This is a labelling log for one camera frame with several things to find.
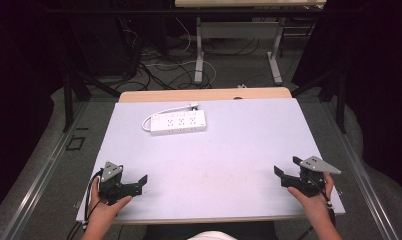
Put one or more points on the person's right hand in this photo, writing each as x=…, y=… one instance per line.
x=317, y=206

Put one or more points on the white power strip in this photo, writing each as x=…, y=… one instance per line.
x=178, y=123

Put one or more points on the pale table cover sheet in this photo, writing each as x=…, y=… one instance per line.
x=215, y=160

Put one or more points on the black floor socket frame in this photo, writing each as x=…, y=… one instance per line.
x=75, y=143

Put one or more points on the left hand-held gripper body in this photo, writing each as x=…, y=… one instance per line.
x=109, y=186

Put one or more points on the black metal stand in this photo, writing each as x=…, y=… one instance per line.
x=68, y=100
x=340, y=100

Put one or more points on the person's left hand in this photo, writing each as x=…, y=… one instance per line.
x=102, y=211

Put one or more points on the dark equipment cabinet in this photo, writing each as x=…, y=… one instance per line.
x=102, y=43

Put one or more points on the person's white clothing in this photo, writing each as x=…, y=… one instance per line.
x=213, y=236

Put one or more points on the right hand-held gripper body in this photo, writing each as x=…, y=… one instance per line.
x=311, y=181

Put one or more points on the desk with white legs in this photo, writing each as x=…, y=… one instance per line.
x=239, y=30

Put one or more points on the person's dark lap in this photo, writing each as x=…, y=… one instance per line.
x=255, y=231

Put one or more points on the aluminium floor rail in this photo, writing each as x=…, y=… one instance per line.
x=362, y=173
x=39, y=180

